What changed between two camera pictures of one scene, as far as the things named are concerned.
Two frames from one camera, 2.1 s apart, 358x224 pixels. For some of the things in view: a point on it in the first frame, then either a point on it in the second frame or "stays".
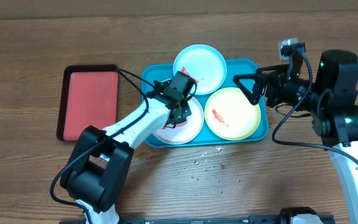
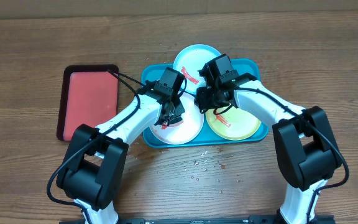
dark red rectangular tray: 89,96 stays
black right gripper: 266,74 → 205,102
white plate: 186,132 stays
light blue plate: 204,65 stays
